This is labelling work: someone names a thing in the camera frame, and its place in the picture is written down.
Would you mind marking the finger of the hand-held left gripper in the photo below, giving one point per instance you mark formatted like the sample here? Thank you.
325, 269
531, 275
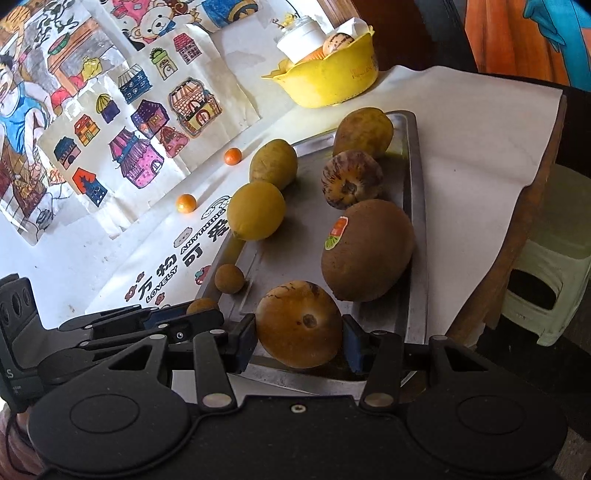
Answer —
187, 332
168, 316

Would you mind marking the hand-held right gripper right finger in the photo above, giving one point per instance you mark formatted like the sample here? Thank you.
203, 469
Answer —
353, 347

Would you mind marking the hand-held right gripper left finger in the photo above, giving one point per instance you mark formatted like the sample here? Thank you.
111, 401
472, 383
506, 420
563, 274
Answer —
244, 345

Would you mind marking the brown longan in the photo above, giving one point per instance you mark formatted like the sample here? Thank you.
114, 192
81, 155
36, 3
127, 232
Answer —
202, 305
229, 278

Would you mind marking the round orange-brown fruit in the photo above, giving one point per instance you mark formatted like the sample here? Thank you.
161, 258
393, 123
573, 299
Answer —
299, 323

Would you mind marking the brown kiwi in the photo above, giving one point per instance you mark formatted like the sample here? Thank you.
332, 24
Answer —
369, 258

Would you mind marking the metal tray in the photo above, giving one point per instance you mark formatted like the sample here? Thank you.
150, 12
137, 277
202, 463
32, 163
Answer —
286, 258

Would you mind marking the yellow lemon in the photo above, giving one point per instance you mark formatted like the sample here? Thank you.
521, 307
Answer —
256, 210

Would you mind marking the purple striped pepino melon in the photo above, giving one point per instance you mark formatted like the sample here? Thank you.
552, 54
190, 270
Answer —
352, 180

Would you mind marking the person's left hand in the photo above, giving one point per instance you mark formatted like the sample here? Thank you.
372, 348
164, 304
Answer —
11, 438

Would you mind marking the colourful house drawing paper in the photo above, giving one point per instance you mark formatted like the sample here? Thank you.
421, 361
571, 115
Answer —
138, 152

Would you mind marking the small orange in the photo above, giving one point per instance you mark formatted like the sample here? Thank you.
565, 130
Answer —
233, 157

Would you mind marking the yellowish oval fruit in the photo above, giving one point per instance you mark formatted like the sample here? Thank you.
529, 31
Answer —
273, 164

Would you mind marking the pale green plastic stool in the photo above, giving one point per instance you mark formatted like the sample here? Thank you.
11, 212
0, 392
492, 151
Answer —
549, 258

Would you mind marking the figure drawing paper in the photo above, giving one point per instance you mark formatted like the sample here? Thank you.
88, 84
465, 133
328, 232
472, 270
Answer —
18, 115

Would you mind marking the yellow plastic bowl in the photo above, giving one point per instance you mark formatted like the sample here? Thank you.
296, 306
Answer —
332, 78

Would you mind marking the bear drawing paper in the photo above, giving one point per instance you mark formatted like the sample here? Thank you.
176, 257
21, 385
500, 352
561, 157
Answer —
157, 21

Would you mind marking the pale striped fruit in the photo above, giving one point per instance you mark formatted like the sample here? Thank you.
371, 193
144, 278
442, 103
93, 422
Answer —
339, 45

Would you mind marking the white cup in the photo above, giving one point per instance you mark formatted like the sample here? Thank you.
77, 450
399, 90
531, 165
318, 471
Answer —
300, 39

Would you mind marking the blue cylinder drawing paper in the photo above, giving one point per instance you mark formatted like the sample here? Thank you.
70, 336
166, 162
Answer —
231, 14

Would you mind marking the white crumpled paper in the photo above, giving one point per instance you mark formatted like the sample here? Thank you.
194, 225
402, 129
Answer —
353, 25

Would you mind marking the orange and blue poster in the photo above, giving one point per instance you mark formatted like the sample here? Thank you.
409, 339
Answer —
508, 32

